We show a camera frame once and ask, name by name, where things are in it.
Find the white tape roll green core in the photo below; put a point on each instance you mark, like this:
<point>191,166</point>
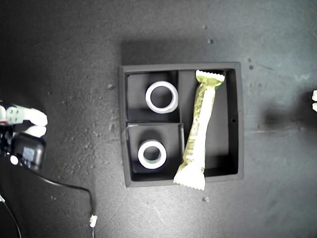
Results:
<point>141,156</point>

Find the large white tape roll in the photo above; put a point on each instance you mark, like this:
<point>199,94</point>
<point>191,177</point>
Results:
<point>149,99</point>

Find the snack bar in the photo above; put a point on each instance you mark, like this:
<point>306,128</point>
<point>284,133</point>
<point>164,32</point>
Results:
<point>200,129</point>

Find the black tray with wells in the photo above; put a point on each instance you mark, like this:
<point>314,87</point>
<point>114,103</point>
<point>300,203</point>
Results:
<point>223,138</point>

